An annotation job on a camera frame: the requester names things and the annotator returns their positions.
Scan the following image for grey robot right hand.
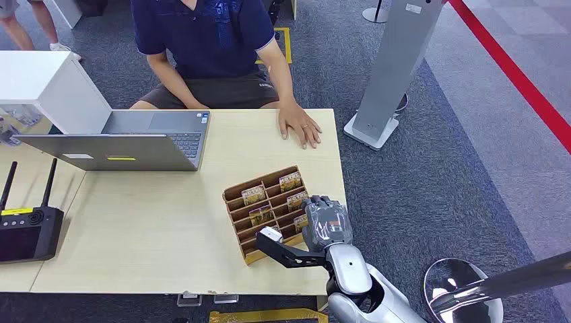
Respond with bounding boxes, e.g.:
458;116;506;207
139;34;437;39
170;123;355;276
301;194;354;253

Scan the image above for person's left hand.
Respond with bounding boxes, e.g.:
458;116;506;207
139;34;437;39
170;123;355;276
277;101;323;150

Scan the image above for brown wooden card holder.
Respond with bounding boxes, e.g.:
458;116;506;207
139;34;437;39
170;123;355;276
222;165;314;266

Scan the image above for person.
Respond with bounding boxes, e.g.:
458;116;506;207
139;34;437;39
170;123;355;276
129;0;323;150

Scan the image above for standing person's legs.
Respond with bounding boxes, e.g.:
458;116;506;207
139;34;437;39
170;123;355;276
0;0;83;62

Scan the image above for grey kiosk stand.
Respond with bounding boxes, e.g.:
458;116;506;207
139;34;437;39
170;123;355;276
343;0;447;152

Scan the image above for chrome stanchion base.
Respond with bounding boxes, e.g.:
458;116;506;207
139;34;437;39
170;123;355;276
362;0;392;24

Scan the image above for grey laptop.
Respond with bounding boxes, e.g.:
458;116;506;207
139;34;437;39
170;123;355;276
15;110;212;173

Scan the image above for red barrier belt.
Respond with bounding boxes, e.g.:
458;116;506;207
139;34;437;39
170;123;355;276
447;0;571;155

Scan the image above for white cabinet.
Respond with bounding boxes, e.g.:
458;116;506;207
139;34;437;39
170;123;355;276
0;50;113;135

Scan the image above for black controller with antennas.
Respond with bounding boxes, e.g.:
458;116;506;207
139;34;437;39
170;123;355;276
0;157;65;265

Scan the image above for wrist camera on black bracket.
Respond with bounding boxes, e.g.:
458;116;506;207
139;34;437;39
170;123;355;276
255;226;332;270

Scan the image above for chrome stanchion post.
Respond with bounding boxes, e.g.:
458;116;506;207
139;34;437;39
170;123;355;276
422;250;571;323

